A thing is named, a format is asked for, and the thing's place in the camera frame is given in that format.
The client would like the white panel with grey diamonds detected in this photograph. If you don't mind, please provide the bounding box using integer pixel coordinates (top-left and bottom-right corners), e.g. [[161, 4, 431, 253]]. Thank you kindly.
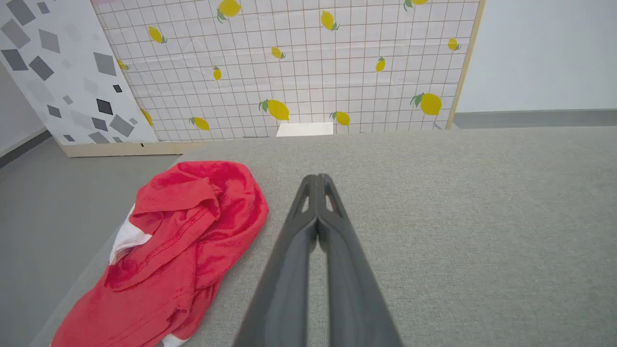
[[0, 0, 159, 145]]

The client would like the grey wall baseboard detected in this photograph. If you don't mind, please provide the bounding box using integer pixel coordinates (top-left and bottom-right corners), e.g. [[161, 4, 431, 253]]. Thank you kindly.
[[453, 109, 617, 129]]

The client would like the lemon print grid panel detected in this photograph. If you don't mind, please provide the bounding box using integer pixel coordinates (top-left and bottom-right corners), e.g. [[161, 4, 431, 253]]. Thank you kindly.
[[91, 0, 485, 143]]

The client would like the red shirt with white stripes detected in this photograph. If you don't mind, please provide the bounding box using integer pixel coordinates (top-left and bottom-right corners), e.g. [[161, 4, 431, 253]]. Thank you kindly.
[[50, 161, 269, 347]]

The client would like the small white flat box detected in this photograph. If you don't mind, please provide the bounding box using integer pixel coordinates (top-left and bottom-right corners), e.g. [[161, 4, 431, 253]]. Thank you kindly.
[[276, 122, 335, 138]]

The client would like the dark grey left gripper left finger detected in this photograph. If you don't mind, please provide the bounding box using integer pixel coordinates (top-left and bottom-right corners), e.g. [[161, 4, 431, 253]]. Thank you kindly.
[[234, 174, 318, 347]]

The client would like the light wooden base strip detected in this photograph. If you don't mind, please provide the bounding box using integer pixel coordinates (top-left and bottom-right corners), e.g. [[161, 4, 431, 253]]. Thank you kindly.
[[60, 141, 205, 158]]

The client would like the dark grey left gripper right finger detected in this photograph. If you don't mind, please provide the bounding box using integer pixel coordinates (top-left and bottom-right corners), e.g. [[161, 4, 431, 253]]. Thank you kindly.
[[317, 173, 403, 347]]

